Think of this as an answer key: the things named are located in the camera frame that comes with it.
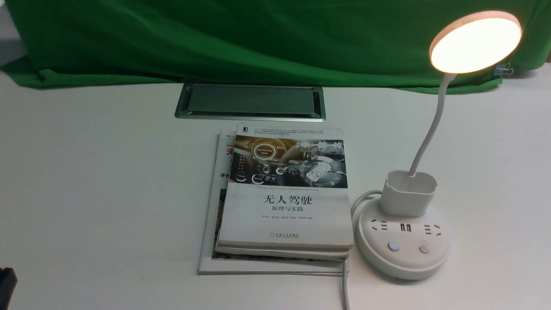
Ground white power cable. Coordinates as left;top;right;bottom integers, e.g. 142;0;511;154
341;190;383;310

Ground silver desk cable hatch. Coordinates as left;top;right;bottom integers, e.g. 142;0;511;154
174;83;326;122

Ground bottom large magazine book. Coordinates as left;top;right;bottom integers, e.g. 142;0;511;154
198;130;343;277

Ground green backdrop cloth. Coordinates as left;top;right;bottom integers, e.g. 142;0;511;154
1;0;550;93

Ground middle white book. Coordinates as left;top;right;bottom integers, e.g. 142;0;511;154
215;129;350;260

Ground binder clip on cloth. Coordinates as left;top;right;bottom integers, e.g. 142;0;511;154
492;62;514;79

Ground white desk lamp with base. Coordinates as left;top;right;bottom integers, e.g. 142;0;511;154
351;10;522;280

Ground white self-driving textbook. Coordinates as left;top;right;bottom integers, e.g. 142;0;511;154
218;124;354;250

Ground black object at left edge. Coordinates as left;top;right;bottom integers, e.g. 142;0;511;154
0;268;18;310

